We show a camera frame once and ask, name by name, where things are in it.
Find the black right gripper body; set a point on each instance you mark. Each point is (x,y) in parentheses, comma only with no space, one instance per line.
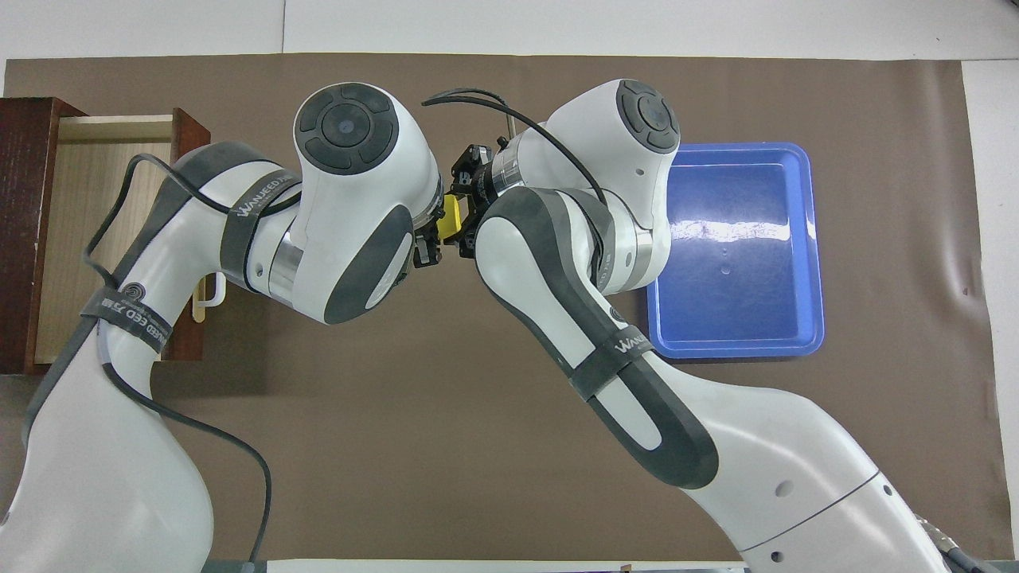
(474,171)

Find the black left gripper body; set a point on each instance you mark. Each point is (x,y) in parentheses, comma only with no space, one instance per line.
(422,251)

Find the yellow cube block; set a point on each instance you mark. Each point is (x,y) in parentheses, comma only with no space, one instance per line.
(451,219)

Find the wooden drawer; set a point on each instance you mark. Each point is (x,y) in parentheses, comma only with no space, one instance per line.
(72,239)

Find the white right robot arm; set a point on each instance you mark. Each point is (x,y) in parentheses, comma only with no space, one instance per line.
(796,477)

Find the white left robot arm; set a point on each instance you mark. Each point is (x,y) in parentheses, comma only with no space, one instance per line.
(103,477)

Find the dark wooden drawer cabinet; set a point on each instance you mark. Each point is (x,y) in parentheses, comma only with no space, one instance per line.
(20,239)

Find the brown table mat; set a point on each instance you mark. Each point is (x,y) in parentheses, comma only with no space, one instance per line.
(398,398)

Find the blue plastic tray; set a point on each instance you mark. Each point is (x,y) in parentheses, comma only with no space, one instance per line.
(740,278)

